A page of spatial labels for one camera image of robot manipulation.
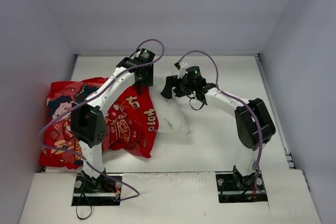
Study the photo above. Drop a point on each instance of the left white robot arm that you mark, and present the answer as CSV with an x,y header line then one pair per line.
x,y
87,121

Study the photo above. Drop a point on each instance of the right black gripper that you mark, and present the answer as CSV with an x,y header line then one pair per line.
x,y
175,87

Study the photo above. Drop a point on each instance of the red navy pillowcase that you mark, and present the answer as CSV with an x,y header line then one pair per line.
x,y
131,122

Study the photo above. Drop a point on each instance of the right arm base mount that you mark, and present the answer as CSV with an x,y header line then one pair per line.
x,y
230,193

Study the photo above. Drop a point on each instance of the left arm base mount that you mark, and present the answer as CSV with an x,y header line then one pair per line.
x,y
85,193

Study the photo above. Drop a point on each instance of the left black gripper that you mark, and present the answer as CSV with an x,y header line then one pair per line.
x,y
141,86

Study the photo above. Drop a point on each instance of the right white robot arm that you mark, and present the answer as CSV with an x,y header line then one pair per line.
x,y
255,126

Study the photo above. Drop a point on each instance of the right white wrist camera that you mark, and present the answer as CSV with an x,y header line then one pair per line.
x,y
181,66

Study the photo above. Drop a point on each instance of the white pillow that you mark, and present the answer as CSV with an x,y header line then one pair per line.
x,y
168,112

